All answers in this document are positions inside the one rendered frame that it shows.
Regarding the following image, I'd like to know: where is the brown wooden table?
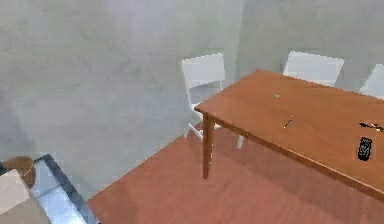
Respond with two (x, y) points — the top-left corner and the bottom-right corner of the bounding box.
(193, 68), (384, 203)

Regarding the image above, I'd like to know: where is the black remote control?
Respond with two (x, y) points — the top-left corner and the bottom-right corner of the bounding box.
(357, 136), (374, 163)

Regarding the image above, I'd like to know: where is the pale beige box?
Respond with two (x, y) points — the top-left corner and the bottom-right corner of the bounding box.
(0, 169), (52, 224)

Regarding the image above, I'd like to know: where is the black and yellow pen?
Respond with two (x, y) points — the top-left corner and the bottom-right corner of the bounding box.
(358, 121), (384, 133)

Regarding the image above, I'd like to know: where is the brown bowl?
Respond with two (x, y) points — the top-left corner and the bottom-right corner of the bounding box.
(1, 155), (37, 189)

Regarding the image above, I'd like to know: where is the thin pencil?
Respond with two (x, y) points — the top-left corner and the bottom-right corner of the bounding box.
(283, 114), (296, 130)

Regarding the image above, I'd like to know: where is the white chair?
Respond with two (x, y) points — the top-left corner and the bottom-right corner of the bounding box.
(358, 63), (384, 101)
(181, 52), (245, 150)
(282, 50), (346, 88)

